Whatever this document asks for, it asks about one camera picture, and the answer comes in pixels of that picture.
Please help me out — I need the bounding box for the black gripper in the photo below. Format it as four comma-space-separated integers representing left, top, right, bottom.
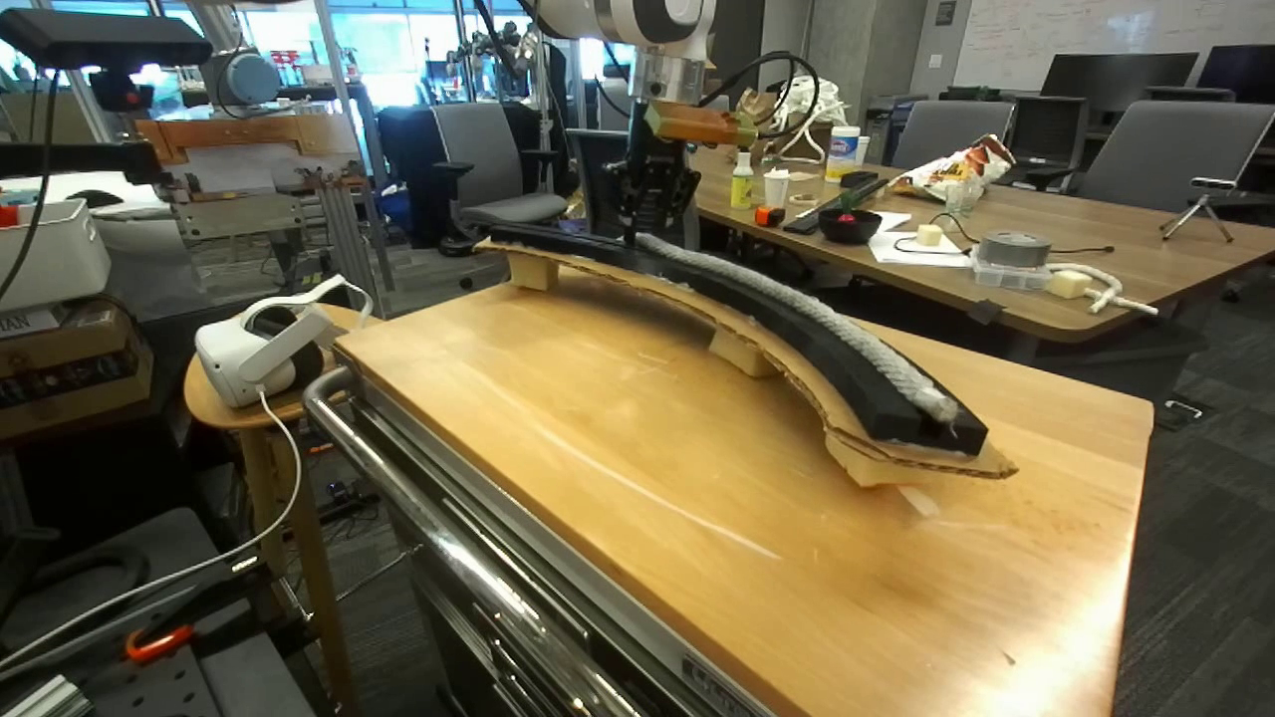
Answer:
611, 133, 707, 255

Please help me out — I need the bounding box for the white braided rope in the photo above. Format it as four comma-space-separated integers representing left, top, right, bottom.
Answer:
635, 232, 972, 431

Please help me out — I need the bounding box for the black curved grooved board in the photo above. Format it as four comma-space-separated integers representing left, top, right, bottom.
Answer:
480, 215, 992, 457

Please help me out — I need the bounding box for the dark office chair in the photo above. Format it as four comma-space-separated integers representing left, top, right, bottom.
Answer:
1008, 91, 1090, 174
570, 125, 638, 243

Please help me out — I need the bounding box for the yellow green bottle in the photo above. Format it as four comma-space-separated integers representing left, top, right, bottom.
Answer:
727, 148, 761, 215

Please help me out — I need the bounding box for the brown cardboard piece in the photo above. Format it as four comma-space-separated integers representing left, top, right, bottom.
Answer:
735, 86, 789, 150

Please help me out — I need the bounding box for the grey office chair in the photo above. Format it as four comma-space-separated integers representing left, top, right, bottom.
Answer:
1081, 95, 1275, 215
890, 95, 1019, 172
429, 98, 570, 240

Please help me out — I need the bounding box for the black long flat bar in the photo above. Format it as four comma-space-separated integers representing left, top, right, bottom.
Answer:
780, 172, 894, 240

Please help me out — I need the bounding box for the black bowl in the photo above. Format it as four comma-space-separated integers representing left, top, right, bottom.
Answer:
816, 207, 885, 245

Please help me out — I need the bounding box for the white labelled bottle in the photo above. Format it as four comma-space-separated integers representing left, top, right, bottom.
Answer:
824, 118, 870, 188

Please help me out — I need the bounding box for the white paper sheet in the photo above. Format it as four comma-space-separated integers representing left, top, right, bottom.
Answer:
870, 210, 992, 273

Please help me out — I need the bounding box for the snack chip bag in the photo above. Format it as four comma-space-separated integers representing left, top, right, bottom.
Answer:
911, 133, 1019, 210

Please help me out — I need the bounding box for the grey tape roll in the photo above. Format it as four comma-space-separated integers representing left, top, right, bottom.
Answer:
972, 232, 1061, 285

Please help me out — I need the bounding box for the white power adapter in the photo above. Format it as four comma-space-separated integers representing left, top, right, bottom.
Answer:
1040, 257, 1165, 324

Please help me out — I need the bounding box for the white VR headset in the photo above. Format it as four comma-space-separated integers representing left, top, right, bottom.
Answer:
191, 273, 379, 415

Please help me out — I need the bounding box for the cardboard box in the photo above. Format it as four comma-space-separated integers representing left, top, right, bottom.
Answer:
130, 110, 361, 172

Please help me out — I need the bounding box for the wood topped metal cart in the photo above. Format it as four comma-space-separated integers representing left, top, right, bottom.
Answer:
298, 264, 1160, 717

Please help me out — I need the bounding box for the round wooden stool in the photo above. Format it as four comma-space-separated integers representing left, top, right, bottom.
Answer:
178, 300, 383, 694

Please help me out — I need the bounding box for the long wooden office desk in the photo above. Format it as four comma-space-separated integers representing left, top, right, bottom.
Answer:
689, 138, 1275, 364

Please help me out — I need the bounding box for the small tabletop tripod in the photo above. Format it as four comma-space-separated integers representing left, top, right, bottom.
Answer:
1154, 172, 1239, 245

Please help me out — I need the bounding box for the black flat overhead panel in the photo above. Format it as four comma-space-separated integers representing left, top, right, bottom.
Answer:
0, 6, 214, 71

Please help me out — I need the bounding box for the white equipment box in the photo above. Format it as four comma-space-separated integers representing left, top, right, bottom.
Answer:
0, 195, 114, 318

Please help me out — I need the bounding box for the black perforated breadboard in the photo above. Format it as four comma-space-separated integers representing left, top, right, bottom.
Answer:
0, 633, 322, 717

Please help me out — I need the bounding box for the orange clamp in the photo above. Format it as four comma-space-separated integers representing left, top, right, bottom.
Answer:
125, 620, 197, 668

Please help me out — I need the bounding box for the yellow wrist camera mount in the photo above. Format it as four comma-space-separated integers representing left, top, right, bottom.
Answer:
651, 98, 740, 150

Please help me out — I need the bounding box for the white cable bundle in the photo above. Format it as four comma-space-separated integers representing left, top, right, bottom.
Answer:
770, 71, 851, 162

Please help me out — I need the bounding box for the chrome cart handle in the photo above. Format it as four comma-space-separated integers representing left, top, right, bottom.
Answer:
298, 364, 642, 717

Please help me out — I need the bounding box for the white headset cable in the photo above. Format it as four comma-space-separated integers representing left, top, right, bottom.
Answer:
0, 391, 311, 682

